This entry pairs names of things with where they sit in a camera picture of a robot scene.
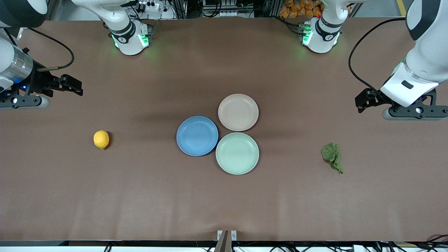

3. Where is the bag of orange items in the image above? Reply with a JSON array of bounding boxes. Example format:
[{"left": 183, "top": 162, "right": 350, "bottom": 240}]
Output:
[{"left": 279, "top": 0, "right": 323, "bottom": 19}]

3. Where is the beige plate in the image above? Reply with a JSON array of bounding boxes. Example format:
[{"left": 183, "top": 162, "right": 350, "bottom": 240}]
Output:
[{"left": 218, "top": 93, "right": 260, "bottom": 132}]

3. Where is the yellow lemon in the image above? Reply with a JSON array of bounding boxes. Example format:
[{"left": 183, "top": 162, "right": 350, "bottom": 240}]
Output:
[{"left": 93, "top": 129, "right": 110, "bottom": 150}]

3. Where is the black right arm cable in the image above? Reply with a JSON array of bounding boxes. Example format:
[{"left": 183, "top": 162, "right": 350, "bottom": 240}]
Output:
[{"left": 27, "top": 27, "right": 75, "bottom": 72}]

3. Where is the green lettuce leaf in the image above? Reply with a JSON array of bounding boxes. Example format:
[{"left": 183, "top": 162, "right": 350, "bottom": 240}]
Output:
[{"left": 321, "top": 141, "right": 344, "bottom": 175}]

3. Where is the blue plate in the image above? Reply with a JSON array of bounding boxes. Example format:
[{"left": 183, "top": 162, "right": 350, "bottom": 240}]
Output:
[{"left": 176, "top": 116, "right": 219, "bottom": 157}]

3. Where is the light green plate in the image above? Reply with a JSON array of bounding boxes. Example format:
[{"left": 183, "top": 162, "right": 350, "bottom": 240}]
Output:
[{"left": 215, "top": 132, "right": 260, "bottom": 175}]

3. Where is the metal table edge bracket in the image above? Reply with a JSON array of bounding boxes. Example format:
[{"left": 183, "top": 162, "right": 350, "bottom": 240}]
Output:
[{"left": 214, "top": 230, "right": 238, "bottom": 252}]

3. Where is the white power strip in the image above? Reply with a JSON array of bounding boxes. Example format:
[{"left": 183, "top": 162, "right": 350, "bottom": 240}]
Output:
[{"left": 138, "top": 1, "right": 162, "bottom": 12}]

